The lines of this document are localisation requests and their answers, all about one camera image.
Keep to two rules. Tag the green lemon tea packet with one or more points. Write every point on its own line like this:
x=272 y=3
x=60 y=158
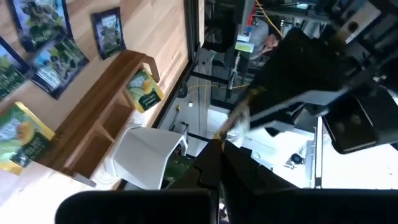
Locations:
x=21 y=137
x=144 y=91

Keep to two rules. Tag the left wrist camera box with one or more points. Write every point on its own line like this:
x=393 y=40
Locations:
x=357 y=124

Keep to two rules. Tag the wooden organizer box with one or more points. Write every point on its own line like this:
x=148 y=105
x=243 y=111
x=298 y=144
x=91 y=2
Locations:
x=93 y=102

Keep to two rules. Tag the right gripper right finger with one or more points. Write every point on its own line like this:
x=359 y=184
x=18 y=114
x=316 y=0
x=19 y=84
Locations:
x=245 y=174

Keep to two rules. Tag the person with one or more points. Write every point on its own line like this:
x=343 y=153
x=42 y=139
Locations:
x=259 y=37

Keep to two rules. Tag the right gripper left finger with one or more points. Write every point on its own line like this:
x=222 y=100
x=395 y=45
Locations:
x=205 y=174

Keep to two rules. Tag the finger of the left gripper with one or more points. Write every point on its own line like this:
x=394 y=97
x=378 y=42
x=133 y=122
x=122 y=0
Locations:
x=295 y=68
x=280 y=119

